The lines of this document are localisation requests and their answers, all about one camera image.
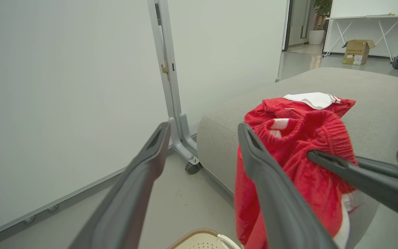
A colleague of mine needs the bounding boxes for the brown cardboard box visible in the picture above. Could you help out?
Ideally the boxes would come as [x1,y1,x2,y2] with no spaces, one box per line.
[342,39,376,66]

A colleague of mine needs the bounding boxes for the wide white partition panel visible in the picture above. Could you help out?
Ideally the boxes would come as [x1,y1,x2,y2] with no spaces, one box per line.
[0,0,169,239]

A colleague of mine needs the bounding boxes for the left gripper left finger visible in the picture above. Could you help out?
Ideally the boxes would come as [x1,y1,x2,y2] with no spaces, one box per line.
[68,121,172,249]

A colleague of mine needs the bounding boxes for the white perforated laundry basket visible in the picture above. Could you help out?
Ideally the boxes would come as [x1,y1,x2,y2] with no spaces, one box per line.
[168,228,243,249]

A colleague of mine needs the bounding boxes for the right partition foot with caster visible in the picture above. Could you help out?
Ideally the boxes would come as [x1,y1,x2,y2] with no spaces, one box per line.
[147,0,201,165]

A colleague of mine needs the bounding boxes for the grey fabric sofa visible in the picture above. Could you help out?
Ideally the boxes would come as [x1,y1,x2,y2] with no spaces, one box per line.
[197,67,398,249]

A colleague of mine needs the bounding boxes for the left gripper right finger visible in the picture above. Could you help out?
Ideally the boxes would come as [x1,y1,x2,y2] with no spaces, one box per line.
[238,123,339,249]

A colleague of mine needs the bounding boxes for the dark door frame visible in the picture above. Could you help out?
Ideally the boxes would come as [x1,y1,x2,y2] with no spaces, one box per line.
[283,0,294,52]

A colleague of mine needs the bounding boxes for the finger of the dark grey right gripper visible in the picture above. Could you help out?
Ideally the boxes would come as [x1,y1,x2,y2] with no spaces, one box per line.
[354,156,398,181]
[307,150,398,220]

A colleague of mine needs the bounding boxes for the red and white garment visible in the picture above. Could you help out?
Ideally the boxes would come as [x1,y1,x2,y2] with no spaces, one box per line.
[234,92,358,249]

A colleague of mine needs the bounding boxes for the green potted plant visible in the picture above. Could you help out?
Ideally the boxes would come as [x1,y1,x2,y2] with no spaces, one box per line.
[312,0,333,31]

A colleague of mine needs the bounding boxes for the grey partition base rail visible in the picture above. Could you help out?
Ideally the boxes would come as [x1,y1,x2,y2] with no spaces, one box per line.
[0,148,173,243]

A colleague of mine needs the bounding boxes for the black caster wheel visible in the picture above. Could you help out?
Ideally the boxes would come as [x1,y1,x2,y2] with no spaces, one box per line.
[185,162,203,175]

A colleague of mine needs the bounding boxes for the white plant pot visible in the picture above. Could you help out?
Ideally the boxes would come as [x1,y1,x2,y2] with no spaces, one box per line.
[308,29,325,46]

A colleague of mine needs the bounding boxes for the white trestle table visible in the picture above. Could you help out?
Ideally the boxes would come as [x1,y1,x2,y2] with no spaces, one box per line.
[323,14,398,62]

